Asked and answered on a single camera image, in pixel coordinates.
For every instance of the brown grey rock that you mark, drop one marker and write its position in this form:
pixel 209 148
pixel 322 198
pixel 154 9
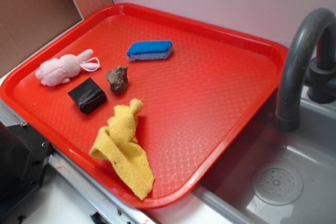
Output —
pixel 118 79

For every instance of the red plastic tray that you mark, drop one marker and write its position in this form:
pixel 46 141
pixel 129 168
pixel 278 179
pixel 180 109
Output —
pixel 195 102

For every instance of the blue sponge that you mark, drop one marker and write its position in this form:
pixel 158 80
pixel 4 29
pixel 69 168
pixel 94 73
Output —
pixel 150 50

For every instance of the yellow cloth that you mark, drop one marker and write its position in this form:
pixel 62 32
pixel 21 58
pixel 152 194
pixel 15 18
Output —
pixel 117 143

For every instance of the black square block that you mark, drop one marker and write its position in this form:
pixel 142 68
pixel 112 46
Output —
pixel 88 96

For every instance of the pink plush bunny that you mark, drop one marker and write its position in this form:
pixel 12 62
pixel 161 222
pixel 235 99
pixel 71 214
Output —
pixel 61 70

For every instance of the grey plastic sink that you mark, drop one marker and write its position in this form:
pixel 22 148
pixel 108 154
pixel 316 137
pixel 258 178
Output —
pixel 268 176

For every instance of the grey curved faucet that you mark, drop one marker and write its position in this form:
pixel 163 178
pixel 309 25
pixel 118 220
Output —
pixel 310 62

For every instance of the brown cardboard panel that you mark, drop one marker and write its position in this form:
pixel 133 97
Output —
pixel 29 25

